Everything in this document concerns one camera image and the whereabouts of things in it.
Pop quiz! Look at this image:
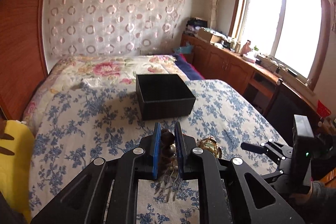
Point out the pink circle patterned curtain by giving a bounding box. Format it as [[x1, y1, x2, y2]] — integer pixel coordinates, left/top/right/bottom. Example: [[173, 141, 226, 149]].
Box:
[[45, 0, 185, 57]]

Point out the black camera box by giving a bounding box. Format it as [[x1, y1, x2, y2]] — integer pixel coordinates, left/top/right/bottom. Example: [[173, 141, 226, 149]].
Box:
[[290, 114, 314, 193]]

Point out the pink floral quilt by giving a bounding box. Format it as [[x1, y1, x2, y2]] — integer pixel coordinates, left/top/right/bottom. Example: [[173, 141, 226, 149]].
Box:
[[23, 55, 191, 135]]

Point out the wooden headboard panel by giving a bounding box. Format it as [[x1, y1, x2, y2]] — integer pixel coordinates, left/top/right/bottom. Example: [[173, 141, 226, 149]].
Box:
[[1, 0, 48, 120]]

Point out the wooden framed window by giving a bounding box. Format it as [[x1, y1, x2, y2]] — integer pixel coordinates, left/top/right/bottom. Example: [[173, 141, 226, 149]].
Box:
[[229, 0, 330, 90]]

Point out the navy blue red blanket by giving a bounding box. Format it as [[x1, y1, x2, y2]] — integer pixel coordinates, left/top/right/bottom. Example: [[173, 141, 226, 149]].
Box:
[[172, 53, 205, 80]]

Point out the long wooden cabinet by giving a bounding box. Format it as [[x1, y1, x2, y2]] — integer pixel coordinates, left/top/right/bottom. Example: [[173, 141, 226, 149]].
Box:
[[181, 34, 325, 127]]

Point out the gold ornate jewelry piece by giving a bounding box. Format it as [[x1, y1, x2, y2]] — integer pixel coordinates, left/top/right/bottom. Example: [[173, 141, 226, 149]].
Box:
[[197, 136, 222, 159]]

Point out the yellow plush toy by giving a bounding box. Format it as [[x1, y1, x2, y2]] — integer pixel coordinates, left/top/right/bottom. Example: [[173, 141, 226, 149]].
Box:
[[1, 120, 34, 223]]

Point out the blue floral white bedsheet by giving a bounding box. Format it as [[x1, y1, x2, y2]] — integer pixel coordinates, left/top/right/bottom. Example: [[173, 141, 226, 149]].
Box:
[[29, 80, 284, 223]]

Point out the teal plastic bag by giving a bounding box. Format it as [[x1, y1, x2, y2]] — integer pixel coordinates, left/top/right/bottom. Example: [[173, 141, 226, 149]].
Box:
[[173, 42, 194, 55]]

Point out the black square storage box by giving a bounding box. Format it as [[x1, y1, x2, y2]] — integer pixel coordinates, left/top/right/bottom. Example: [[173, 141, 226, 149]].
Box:
[[135, 74, 196, 121]]

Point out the dark wooden bead bracelet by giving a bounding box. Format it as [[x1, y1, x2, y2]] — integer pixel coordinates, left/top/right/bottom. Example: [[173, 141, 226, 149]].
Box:
[[159, 128, 177, 175]]

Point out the pearl bead necklace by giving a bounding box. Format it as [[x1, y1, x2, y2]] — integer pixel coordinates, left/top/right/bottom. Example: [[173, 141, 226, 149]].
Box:
[[165, 143, 180, 175]]

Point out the pink figurine on cabinet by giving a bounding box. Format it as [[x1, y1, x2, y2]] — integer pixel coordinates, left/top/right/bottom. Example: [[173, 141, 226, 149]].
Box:
[[240, 40, 252, 56]]

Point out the cardboard box on cabinet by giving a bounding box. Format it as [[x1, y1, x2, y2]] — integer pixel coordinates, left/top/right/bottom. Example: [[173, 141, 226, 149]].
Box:
[[197, 28, 222, 43]]

